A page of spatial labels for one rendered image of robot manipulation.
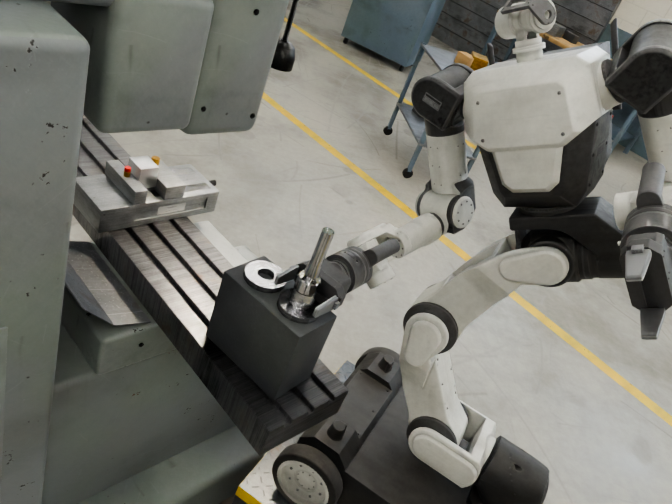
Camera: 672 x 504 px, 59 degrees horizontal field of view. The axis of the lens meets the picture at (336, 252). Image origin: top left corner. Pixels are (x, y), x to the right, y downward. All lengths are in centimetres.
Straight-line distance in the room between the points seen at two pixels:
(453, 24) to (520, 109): 860
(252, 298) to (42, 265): 38
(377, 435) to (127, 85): 119
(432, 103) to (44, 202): 82
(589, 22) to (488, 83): 760
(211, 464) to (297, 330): 98
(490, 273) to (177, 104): 76
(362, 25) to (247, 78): 628
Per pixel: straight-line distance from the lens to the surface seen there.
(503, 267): 138
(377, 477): 174
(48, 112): 95
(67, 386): 150
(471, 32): 965
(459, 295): 148
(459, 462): 170
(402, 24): 735
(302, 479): 175
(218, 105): 127
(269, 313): 118
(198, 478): 203
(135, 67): 111
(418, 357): 155
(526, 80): 125
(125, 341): 146
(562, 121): 123
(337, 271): 122
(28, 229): 105
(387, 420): 188
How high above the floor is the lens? 188
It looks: 32 degrees down
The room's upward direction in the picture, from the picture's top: 23 degrees clockwise
